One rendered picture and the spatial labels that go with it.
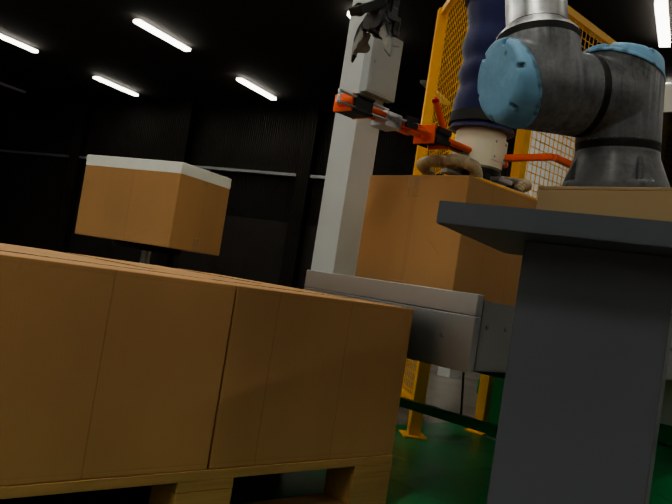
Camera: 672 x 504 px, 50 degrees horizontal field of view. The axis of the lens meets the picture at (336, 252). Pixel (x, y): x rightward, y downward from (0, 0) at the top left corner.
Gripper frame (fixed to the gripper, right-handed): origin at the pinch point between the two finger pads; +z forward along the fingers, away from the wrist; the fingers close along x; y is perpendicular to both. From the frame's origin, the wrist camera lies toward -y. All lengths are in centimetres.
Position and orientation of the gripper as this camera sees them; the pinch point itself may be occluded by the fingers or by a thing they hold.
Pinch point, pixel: (368, 59)
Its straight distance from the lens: 210.1
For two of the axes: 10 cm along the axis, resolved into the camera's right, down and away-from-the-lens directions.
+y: 7.2, 1.4, 6.9
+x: -6.8, -0.8, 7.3
